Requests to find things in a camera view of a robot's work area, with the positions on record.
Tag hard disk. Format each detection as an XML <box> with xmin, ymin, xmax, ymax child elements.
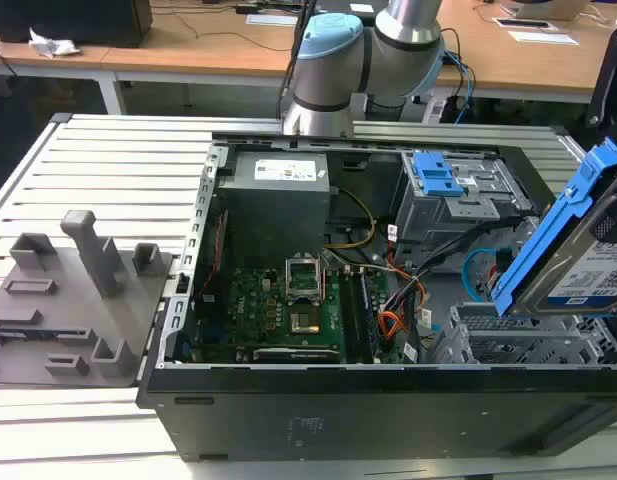
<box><xmin>490</xmin><ymin>137</ymin><xmax>617</xmax><ymax>320</ymax></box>

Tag blue disk data wire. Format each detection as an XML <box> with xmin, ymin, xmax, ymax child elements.
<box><xmin>460</xmin><ymin>246</ymin><xmax>505</xmax><ymax>302</ymax></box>

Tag multicoloured disk power wire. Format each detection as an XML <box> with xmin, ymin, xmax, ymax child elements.
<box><xmin>376</xmin><ymin>269</ymin><xmax>435</xmax><ymax>352</ymax></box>

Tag grey metal disk bay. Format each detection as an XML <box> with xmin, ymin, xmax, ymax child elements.
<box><xmin>431</xmin><ymin>301</ymin><xmax>610</xmax><ymax>367</ymax></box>

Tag wooden desk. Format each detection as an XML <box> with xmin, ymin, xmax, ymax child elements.
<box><xmin>435</xmin><ymin>0</ymin><xmax>617</xmax><ymax>107</ymax></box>
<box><xmin>0</xmin><ymin>0</ymin><xmax>472</xmax><ymax>117</ymax></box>

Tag beige device on desk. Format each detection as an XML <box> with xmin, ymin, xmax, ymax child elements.
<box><xmin>511</xmin><ymin>0</ymin><xmax>590</xmax><ymax>22</ymax></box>

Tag blue plastic drive latch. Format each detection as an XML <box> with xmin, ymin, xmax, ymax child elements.
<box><xmin>411</xmin><ymin>150</ymin><xmax>464</xmax><ymax>198</ymax></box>

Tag grey optical drive cage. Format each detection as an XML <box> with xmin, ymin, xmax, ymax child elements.
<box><xmin>393</xmin><ymin>151</ymin><xmax>535</xmax><ymax>272</ymax></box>

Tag dark RAM stick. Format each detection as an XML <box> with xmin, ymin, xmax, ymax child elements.
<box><xmin>359</xmin><ymin>271</ymin><xmax>381</xmax><ymax>360</ymax></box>

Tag grey power supply unit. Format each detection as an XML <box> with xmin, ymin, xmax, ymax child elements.
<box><xmin>221</xmin><ymin>151</ymin><xmax>333</xmax><ymax>272</ymax></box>

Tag metal socket cover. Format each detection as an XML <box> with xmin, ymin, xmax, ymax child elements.
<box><xmin>284</xmin><ymin>255</ymin><xmax>324</xmax><ymax>302</ymax></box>

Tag CPU socket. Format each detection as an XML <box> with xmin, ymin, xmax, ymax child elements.
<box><xmin>286</xmin><ymin>303</ymin><xmax>324</xmax><ymax>337</ymax></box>

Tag green motherboard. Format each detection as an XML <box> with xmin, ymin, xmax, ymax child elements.
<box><xmin>194</xmin><ymin>267</ymin><xmax>420</xmax><ymax>365</ymax></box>

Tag black open PC case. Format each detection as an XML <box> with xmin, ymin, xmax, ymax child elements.
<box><xmin>136</xmin><ymin>130</ymin><xmax>617</xmax><ymax>464</ymax></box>

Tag black box on desk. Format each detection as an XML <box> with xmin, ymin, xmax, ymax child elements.
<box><xmin>0</xmin><ymin>0</ymin><xmax>155</xmax><ymax>50</ymax></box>

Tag crumpled white paper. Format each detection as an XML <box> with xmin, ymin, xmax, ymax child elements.
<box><xmin>27</xmin><ymin>26</ymin><xmax>83</xmax><ymax>59</ymax></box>

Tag grey parts rack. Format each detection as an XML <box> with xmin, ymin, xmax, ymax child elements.
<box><xmin>0</xmin><ymin>209</ymin><xmax>178</xmax><ymax>390</ymax></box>

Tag blue room cable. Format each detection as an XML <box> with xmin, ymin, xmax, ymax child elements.
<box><xmin>443</xmin><ymin>48</ymin><xmax>478</xmax><ymax>125</ymax></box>

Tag black cable bundle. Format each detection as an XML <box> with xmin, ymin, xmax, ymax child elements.
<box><xmin>401</xmin><ymin>214</ymin><xmax>542</xmax><ymax>284</ymax></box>

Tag yellow and black wires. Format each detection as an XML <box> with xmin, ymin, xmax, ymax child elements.
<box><xmin>322</xmin><ymin>186</ymin><xmax>380</xmax><ymax>251</ymax></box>

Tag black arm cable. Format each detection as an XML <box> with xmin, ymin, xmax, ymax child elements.
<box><xmin>279</xmin><ymin>0</ymin><xmax>320</xmax><ymax>120</ymax></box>

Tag locking lever wire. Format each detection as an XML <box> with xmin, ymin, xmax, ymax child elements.
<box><xmin>321</xmin><ymin>249</ymin><xmax>350</xmax><ymax>274</ymax></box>

